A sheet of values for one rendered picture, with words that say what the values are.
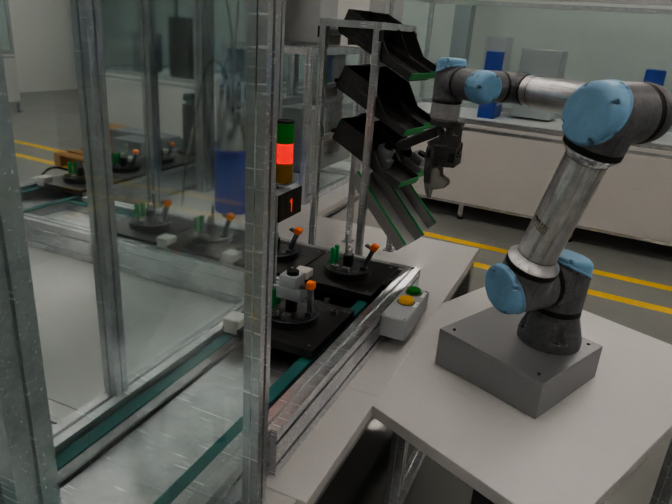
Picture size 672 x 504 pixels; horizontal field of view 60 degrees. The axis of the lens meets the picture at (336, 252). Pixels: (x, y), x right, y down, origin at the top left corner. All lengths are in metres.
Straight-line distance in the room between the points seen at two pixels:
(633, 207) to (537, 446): 4.25
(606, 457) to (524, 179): 4.31
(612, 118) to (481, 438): 0.68
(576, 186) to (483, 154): 4.35
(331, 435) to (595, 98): 0.82
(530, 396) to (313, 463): 0.51
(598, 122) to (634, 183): 4.27
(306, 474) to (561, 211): 0.71
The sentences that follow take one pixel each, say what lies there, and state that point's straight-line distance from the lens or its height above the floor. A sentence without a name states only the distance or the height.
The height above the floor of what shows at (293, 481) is 0.86.
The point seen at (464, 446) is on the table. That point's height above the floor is 0.86.
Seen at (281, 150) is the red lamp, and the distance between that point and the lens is 1.47.
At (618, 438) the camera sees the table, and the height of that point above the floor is 0.86.
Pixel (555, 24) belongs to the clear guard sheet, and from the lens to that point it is 5.41.
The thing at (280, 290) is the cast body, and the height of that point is 1.05.
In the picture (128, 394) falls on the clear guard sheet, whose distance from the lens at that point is 0.66.
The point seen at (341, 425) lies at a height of 0.86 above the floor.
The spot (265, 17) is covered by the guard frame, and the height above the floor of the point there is 1.64.
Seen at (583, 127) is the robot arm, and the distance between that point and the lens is 1.17.
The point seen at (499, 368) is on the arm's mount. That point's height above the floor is 0.94.
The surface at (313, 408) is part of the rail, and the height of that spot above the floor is 0.91.
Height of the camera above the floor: 1.64
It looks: 21 degrees down
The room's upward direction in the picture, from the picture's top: 4 degrees clockwise
